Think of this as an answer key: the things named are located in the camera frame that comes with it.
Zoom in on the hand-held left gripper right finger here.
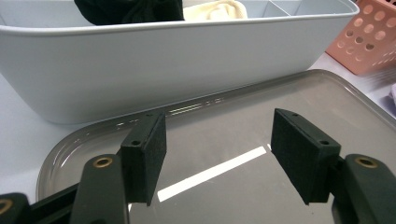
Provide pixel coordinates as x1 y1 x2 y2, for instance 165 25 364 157
270 107 343 205

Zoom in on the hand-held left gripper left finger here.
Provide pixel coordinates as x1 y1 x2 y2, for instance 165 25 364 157
120 111 168 207

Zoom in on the white divided organizer box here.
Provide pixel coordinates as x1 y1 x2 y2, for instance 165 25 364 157
0 0 361 125

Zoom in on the pink perforated plastic basket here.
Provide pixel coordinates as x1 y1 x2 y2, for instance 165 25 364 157
325 0 396 77

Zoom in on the black sock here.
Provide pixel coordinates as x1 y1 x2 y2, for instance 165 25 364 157
73 0 185 26

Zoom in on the cream sock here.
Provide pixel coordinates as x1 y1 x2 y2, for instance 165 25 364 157
182 0 249 22

